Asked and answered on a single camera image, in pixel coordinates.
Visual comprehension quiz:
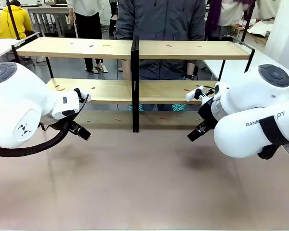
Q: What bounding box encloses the person in yellow hoodie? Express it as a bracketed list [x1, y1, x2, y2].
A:
[0, 0, 33, 39]

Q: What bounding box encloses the person's right hand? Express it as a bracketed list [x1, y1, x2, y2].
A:
[121, 59, 132, 81]

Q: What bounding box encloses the white side table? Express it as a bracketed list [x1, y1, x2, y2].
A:
[0, 38, 25, 62]

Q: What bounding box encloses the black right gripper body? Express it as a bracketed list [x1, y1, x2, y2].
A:
[197, 97, 219, 126]

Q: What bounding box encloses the person with purple scarf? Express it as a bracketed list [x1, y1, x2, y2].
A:
[205, 0, 252, 41]

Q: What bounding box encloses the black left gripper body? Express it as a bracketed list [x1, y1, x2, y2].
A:
[39, 117, 75, 132]

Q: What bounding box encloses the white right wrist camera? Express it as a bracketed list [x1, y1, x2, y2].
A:
[185, 85, 214, 102]

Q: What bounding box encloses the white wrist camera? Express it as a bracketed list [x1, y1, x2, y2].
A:
[73, 88, 91, 104]
[185, 85, 214, 102]

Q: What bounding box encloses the grey floor plate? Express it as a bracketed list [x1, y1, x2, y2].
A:
[92, 64, 109, 74]

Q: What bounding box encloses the white long table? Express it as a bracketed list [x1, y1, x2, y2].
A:
[203, 49, 281, 82]

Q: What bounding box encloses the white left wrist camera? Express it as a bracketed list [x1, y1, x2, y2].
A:
[73, 88, 91, 104]

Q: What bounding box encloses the person in white shirt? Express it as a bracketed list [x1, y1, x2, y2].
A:
[66, 0, 105, 73]

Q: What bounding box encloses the white background table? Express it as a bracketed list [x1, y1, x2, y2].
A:
[26, 4, 78, 39]

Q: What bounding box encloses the black velcro strap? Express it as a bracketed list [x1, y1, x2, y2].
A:
[257, 115, 289, 160]

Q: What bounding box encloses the person in grey jacket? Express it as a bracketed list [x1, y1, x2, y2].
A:
[115, 0, 207, 112]

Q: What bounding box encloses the black stand pole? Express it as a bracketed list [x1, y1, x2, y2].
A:
[240, 0, 256, 43]
[8, 0, 22, 40]

